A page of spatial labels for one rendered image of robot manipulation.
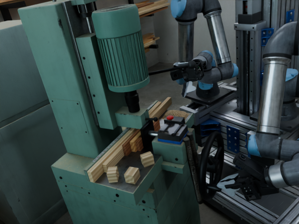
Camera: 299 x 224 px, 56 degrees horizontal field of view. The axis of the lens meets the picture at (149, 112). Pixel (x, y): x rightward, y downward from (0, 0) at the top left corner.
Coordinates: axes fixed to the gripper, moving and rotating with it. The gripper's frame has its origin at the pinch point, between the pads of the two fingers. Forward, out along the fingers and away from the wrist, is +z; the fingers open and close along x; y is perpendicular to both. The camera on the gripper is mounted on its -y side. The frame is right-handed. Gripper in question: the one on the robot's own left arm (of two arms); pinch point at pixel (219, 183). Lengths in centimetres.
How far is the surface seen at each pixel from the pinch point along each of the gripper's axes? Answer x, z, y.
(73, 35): 0, 21, -77
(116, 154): -9.6, 28.5, -28.4
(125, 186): -20.5, 21.1, -19.5
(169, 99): 42, 29, -31
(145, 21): 341, 198, -126
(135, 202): -22.6, 18.9, -13.6
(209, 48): 351, 129, -29
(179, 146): 0.3, 6.6, -18.8
